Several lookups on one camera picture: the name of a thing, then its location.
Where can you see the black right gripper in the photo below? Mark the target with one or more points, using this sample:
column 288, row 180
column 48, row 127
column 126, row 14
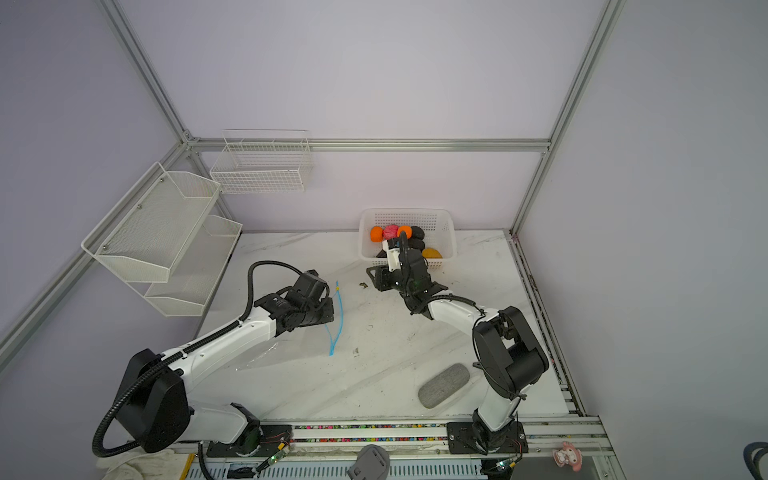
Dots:
column 382, row 274

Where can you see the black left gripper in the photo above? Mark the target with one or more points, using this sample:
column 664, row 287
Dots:
column 328, row 312

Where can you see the clear zip bag blue zipper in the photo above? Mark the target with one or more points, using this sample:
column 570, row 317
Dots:
column 300, row 344

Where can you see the orange toy fruit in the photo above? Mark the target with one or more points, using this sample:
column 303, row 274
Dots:
column 405, row 230
column 377, row 234

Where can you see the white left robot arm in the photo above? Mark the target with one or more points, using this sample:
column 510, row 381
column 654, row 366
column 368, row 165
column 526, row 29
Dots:
column 154, row 406

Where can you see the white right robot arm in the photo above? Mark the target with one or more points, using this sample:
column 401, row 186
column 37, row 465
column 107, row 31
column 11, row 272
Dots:
column 508, row 352

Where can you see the yellow-brown toy potato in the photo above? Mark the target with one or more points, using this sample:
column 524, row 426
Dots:
column 431, row 253

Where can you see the black toy avocado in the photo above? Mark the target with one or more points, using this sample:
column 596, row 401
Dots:
column 417, row 244

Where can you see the pink toy fruit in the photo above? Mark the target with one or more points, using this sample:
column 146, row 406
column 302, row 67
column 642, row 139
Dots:
column 390, row 232

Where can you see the white plastic perforated basket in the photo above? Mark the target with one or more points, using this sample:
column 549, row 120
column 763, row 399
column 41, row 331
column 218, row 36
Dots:
column 431, row 231

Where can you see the grey oval stone pad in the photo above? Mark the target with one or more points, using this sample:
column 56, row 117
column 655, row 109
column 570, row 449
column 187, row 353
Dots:
column 442, row 386

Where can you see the white mesh two-tier shelf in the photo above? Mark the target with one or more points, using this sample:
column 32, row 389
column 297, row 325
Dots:
column 165, row 241

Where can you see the grey plastic device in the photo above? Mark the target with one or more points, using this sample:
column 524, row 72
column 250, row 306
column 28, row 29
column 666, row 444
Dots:
column 372, row 463

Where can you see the pink plush toy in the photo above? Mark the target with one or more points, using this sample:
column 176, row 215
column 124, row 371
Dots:
column 568, row 456

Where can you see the white wire wall basket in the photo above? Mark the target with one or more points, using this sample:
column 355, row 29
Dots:
column 260, row 161

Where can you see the aluminium rail base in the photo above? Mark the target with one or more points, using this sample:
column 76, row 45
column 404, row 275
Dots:
column 412, row 438

